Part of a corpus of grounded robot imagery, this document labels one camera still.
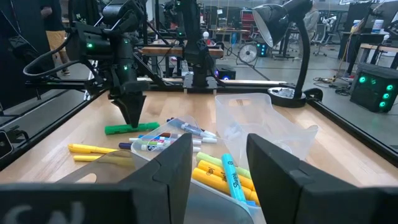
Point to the person's hand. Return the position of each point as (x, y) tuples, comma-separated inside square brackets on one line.
[(46, 12)]

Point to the office chair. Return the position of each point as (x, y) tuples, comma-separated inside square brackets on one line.
[(321, 37)]

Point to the blue thin marker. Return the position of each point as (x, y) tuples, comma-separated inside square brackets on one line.
[(149, 136)]

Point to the black computer with blue light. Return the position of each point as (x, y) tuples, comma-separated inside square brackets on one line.
[(225, 73)]

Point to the wooden workbench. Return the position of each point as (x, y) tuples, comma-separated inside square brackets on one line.
[(161, 51)]

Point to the green thin marker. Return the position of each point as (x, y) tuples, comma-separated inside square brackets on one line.
[(146, 143)]

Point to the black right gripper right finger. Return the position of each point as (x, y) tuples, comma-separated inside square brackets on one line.
[(280, 186)]

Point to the light green highlighter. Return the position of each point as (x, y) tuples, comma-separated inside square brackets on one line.
[(208, 158)]

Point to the black computer with green lights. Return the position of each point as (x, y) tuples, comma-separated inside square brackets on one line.
[(373, 90)]

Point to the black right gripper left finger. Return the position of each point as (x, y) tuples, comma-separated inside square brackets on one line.
[(174, 174)]

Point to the purple thin marker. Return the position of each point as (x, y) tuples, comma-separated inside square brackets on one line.
[(192, 129)]

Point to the white wipes canister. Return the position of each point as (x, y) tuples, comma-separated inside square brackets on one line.
[(377, 26)]

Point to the person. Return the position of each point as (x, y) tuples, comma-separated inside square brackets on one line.
[(311, 20), (56, 37)]

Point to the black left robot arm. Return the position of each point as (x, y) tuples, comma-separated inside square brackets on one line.
[(196, 53)]

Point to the grey table-level camera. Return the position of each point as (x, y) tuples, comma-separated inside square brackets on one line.
[(5, 144)]

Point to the cyan highlighter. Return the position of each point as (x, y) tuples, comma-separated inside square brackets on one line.
[(233, 177)]

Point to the round floor fan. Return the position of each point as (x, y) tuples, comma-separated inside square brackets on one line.
[(247, 53)]

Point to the brown thin marker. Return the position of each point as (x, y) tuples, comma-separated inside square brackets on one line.
[(166, 135)]

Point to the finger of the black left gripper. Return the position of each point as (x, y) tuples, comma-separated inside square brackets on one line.
[(124, 107), (136, 107)]

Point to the clear plastic bin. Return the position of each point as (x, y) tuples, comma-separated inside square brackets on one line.
[(217, 211), (264, 118)]

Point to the black desk lamp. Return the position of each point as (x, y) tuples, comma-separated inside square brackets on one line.
[(273, 21)]

